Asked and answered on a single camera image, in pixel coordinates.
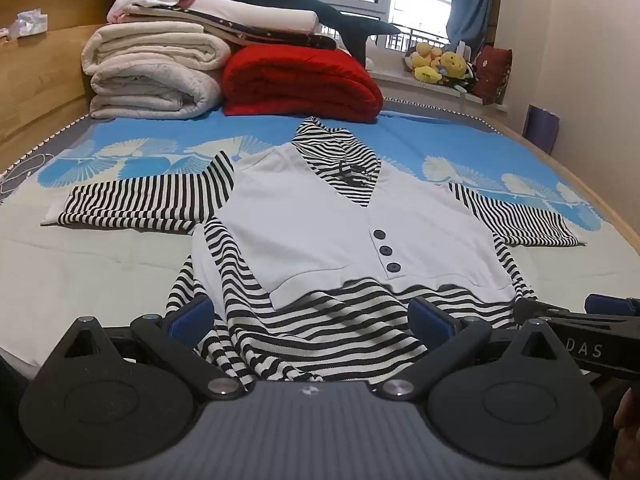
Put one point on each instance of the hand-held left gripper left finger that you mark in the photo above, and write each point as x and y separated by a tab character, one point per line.
192	320

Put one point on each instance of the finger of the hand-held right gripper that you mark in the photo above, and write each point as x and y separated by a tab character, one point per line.
612	304
535	308

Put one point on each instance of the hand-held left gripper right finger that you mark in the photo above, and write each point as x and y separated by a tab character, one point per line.
430	322

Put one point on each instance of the striped shirt with white vest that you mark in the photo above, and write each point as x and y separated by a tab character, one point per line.
310	240

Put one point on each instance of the person's right hand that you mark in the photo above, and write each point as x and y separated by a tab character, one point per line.
629	422

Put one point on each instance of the blue and white patterned bedsheet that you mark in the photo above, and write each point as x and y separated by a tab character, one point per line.
100	270

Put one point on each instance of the dark red cushion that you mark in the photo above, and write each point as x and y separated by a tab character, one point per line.
494	74

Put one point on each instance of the white windowsill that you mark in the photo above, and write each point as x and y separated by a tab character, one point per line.
400	82

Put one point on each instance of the white folded quilt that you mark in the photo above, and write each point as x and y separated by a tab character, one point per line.
150	77

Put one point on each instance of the yellow plush toy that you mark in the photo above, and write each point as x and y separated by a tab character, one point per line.
454	66
427	62

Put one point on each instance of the red folded quilt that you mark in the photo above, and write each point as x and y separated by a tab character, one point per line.
300	80

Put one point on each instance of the wooden headboard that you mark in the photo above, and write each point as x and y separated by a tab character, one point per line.
40	75

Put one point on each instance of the dark edged folded mat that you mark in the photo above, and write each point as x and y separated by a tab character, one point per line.
280	39

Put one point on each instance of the beige folded blanket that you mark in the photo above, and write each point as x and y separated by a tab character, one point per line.
165	16

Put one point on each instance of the white folded sheet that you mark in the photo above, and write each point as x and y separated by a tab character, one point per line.
260	14

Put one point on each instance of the dark teal shark plush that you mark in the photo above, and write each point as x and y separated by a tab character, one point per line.
320	10

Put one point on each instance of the tissue pack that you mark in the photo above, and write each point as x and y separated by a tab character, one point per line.
25	22

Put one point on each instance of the wooden bed frame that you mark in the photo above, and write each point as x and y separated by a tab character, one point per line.
565	180

